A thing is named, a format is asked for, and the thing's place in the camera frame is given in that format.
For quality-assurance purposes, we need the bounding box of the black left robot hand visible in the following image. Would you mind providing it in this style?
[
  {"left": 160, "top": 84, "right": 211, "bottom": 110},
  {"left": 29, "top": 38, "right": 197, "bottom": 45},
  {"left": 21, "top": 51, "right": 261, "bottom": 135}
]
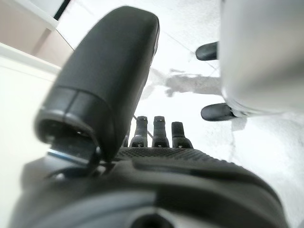
[{"left": 8, "top": 6, "right": 289, "bottom": 228}]

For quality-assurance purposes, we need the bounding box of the black left robot foot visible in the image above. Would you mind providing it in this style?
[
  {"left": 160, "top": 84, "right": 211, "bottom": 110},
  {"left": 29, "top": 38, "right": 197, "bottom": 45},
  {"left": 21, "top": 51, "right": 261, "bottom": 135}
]
[{"left": 200, "top": 103, "right": 238, "bottom": 122}]

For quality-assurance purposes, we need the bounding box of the black robot foot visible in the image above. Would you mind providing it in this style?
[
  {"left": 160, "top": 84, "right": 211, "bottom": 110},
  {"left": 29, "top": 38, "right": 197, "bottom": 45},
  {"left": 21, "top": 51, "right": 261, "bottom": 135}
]
[
  {"left": 195, "top": 42, "right": 219, "bottom": 61},
  {"left": 200, "top": 103, "right": 238, "bottom": 122}
]

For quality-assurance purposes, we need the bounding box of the black right robot foot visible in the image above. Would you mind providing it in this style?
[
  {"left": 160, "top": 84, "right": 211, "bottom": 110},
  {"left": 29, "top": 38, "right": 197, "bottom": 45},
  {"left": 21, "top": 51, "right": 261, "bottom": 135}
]
[{"left": 195, "top": 42, "right": 219, "bottom": 61}]

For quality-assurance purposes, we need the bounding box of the white counter cabinet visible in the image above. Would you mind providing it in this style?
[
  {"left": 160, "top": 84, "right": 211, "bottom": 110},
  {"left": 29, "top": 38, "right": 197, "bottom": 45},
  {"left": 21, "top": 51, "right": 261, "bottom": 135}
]
[{"left": 0, "top": 0, "right": 76, "bottom": 71}]

